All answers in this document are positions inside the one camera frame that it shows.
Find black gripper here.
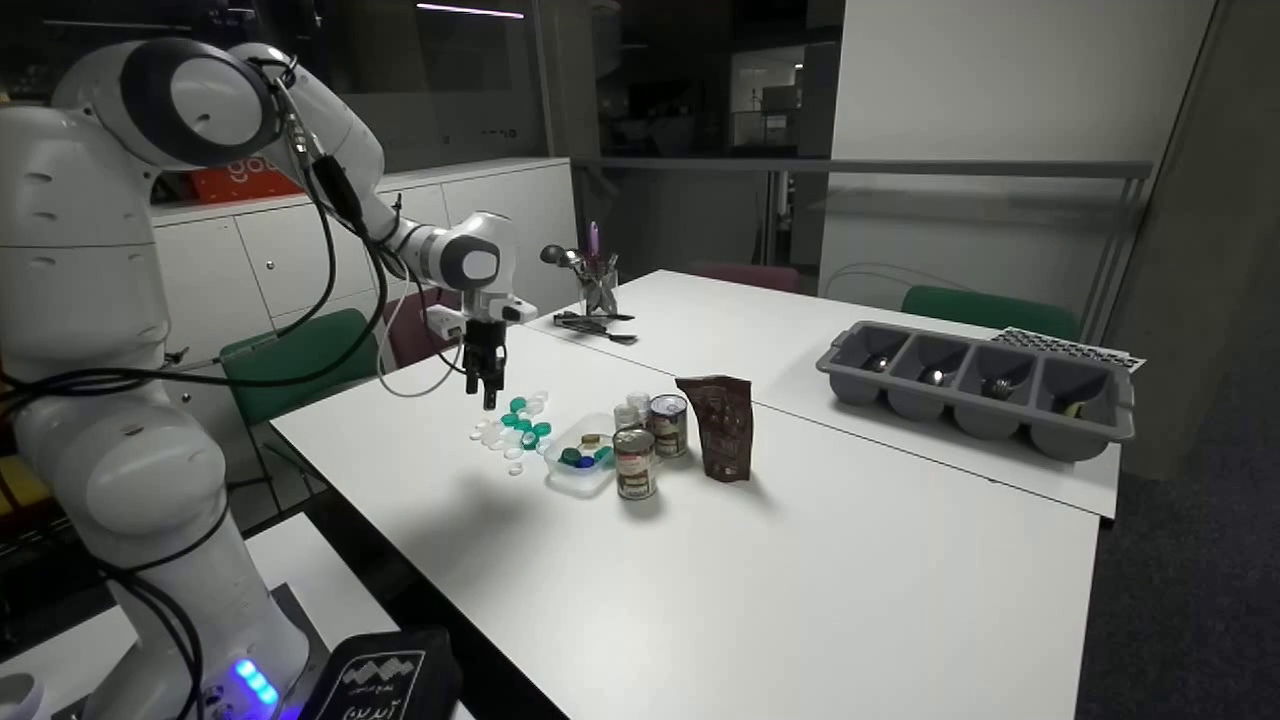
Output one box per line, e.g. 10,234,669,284
465,321,506,412

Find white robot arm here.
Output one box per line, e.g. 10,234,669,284
0,35,527,720

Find clear plastic container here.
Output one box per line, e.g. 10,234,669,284
543,412,615,501

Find dark red chair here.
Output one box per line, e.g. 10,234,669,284
382,290,455,364

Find front small tin can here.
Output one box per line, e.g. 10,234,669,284
615,428,655,501

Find small tin can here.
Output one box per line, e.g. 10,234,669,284
615,428,655,501
646,392,686,456

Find rear small tin can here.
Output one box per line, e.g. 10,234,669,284
646,392,686,456

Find green chair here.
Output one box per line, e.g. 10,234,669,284
221,308,376,425

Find brown foil pouch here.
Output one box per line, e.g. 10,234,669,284
679,375,750,486

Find black control box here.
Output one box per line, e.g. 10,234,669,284
298,633,465,720

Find orange box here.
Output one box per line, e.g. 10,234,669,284
191,159,298,206

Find grey cutlery tray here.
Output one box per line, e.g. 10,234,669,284
816,321,1136,459

